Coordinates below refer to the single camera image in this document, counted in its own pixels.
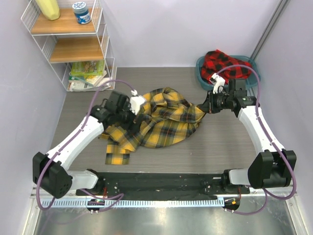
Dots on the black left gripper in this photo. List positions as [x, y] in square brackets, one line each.
[133, 117]

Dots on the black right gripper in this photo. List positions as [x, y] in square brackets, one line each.
[209, 105]

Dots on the yellow plaid long sleeve shirt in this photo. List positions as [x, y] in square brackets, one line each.
[167, 118]

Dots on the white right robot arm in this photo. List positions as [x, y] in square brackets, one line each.
[273, 166]

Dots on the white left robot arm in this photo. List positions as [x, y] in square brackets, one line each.
[51, 170]

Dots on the red plaid long sleeve shirt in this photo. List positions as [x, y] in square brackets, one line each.
[215, 61]

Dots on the stack of books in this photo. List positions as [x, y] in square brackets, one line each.
[88, 83]

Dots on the teal plastic basket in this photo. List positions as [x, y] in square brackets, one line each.
[251, 81]

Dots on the green picture book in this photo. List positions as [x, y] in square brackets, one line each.
[86, 68]

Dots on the blue lidded jar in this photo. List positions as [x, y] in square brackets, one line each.
[81, 12]

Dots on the yellow plastic bottle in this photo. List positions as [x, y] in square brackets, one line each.
[49, 8]

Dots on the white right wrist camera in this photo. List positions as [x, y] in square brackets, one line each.
[218, 83]

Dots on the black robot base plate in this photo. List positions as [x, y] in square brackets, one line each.
[166, 186]

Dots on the white wire shelf rack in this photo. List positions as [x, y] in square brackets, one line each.
[64, 41]

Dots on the white slotted cable duct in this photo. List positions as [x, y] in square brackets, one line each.
[96, 203]

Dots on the aluminium frame rail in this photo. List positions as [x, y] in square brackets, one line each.
[282, 5]

